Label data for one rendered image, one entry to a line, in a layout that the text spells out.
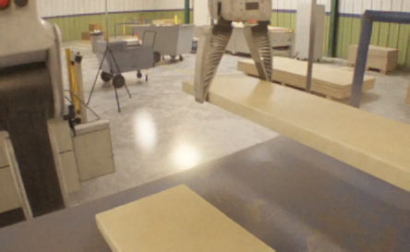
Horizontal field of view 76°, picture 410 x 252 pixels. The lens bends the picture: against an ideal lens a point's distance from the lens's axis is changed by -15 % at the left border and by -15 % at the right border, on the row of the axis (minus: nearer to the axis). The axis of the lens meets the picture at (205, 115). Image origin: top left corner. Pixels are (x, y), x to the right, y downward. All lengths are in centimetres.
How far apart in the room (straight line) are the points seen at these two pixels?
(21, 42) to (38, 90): 11
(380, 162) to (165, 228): 23
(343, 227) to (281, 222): 8
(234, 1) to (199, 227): 30
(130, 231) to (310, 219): 22
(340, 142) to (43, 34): 59
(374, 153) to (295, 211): 15
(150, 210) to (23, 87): 45
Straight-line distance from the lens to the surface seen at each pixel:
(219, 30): 45
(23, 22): 68
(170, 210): 36
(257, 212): 39
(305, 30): 857
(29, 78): 72
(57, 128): 177
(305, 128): 34
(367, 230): 40
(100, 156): 192
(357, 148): 31
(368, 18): 73
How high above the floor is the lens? 128
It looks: 20 degrees down
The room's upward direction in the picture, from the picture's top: straight up
